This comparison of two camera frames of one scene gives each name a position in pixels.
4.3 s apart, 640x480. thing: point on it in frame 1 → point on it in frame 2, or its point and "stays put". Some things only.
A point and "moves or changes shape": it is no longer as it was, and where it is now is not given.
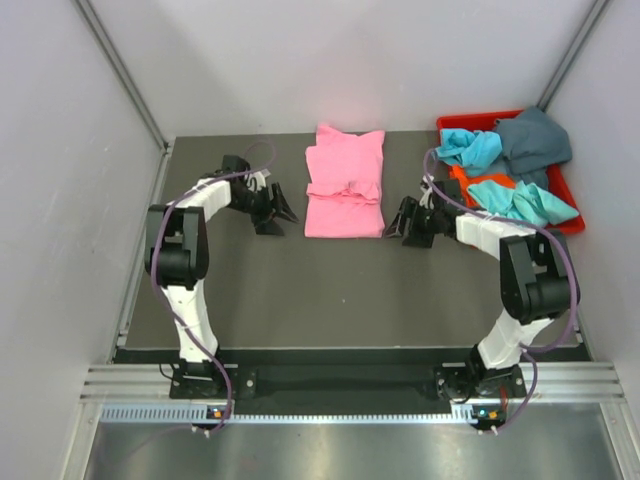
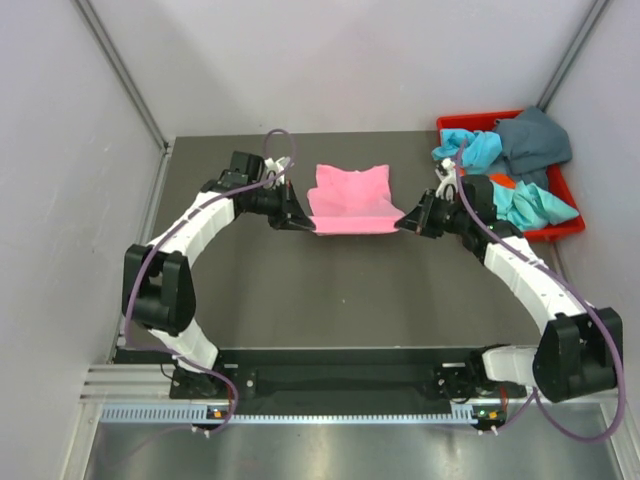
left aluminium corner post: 125,75 stays put
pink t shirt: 345,196 moves or changes shape
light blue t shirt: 471,148 stays put
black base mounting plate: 353,384 stays put
